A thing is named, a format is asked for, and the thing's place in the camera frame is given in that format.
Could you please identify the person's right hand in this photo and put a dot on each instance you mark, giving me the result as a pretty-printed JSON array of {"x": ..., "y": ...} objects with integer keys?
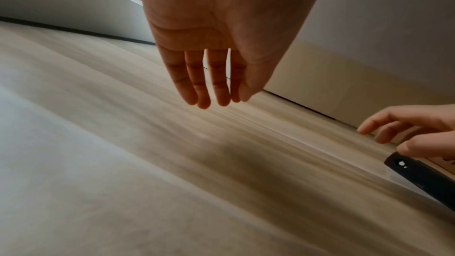
[{"x": 432, "y": 125}]

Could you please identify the person's left hand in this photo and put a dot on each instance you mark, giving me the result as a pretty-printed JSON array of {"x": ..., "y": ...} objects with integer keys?
[{"x": 220, "y": 10}]

